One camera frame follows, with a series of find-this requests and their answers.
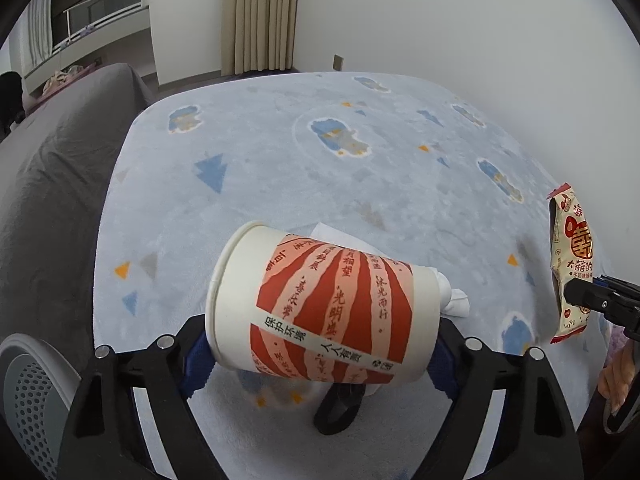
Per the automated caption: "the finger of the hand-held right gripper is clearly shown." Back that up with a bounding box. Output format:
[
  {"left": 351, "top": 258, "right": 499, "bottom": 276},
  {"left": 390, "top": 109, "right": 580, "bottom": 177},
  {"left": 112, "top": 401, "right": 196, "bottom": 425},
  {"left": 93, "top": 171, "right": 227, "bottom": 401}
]
[
  {"left": 564, "top": 277, "right": 640, "bottom": 343},
  {"left": 595, "top": 274, "right": 640, "bottom": 303}
]

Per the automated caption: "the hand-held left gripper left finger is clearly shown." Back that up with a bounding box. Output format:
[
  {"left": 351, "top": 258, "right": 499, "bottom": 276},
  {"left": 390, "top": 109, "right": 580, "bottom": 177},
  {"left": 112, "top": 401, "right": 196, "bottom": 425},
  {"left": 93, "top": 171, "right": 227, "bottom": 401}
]
[{"left": 57, "top": 315, "right": 226, "bottom": 480}]

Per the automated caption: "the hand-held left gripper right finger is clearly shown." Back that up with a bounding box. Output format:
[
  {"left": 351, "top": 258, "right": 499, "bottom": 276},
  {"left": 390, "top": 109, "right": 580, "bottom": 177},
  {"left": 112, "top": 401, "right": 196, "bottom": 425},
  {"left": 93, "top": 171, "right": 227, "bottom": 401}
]
[{"left": 395, "top": 320, "right": 583, "bottom": 480}]

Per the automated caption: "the cream red snack packet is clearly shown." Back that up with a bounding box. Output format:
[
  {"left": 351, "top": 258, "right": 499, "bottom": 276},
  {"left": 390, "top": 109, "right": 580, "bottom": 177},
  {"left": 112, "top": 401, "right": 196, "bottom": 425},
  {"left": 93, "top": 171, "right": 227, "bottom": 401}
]
[{"left": 546, "top": 182, "right": 596, "bottom": 345}]

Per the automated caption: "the red striped paper cup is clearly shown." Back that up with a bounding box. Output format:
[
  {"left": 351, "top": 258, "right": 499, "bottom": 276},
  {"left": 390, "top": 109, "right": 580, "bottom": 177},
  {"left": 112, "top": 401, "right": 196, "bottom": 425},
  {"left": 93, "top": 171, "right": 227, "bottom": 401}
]
[{"left": 206, "top": 220, "right": 443, "bottom": 387}]

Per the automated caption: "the grey perforated waste basket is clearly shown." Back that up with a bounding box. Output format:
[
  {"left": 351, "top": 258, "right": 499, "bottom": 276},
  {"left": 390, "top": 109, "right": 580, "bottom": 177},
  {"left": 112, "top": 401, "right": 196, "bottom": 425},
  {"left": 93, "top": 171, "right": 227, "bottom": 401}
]
[{"left": 0, "top": 332, "right": 86, "bottom": 480}]

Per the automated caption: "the person's right hand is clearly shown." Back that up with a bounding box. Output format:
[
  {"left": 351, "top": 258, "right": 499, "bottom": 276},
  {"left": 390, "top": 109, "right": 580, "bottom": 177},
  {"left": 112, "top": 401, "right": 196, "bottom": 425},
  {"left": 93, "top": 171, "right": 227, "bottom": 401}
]
[{"left": 597, "top": 347, "right": 629, "bottom": 413}]

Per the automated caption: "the purple fuzzy cloth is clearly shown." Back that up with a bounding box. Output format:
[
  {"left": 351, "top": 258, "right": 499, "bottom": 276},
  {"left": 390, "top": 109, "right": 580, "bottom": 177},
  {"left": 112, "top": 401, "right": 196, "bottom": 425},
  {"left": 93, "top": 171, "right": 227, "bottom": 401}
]
[{"left": 606, "top": 327, "right": 640, "bottom": 367}]

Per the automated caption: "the white tissue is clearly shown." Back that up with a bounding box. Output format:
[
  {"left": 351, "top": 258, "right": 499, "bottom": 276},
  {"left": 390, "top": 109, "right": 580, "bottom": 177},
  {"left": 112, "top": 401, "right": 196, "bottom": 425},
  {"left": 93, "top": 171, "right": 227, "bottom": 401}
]
[{"left": 310, "top": 221, "right": 471, "bottom": 318}]

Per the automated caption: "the light blue printed blanket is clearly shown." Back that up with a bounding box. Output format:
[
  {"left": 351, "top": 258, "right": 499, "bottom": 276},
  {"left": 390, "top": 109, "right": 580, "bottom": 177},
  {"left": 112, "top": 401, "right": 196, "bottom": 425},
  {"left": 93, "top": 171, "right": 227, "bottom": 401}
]
[{"left": 92, "top": 71, "right": 621, "bottom": 480}]

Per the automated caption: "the grey sofa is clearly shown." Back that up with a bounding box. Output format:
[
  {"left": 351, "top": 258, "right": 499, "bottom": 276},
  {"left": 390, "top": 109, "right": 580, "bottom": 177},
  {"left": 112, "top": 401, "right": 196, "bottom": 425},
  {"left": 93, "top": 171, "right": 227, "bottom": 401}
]
[{"left": 0, "top": 62, "right": 153, "bottom": 356}]

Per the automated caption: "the pink floral cloth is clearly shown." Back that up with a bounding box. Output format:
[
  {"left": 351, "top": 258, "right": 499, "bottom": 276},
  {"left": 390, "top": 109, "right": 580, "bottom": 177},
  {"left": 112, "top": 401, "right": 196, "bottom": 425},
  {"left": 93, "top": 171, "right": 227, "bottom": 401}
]
[{"left": 42, "top": 65, "right": 98, "bottom": 93}]

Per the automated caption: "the black chair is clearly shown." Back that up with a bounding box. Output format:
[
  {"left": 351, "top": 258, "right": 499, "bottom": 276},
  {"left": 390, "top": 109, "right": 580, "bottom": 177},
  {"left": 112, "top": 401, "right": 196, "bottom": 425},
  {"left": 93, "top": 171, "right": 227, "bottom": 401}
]
[{"left": 0, "top": 71, "right": 26, "bottom": 136}]

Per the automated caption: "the beige curtain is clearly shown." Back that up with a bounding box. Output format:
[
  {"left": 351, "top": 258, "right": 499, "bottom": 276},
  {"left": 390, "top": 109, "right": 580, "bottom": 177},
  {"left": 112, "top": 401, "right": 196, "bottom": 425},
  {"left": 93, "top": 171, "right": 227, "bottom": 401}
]
[{"left": 221, "top": 0, "right": 303, "bottom": 77}]

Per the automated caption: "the white sheer curtain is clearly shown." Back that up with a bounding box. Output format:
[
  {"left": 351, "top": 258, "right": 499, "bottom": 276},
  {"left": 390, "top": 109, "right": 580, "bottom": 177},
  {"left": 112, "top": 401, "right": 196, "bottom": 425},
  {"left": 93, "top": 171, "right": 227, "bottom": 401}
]
[{"left": 22, "top": 0, "right": 56, "bottom": 68}]

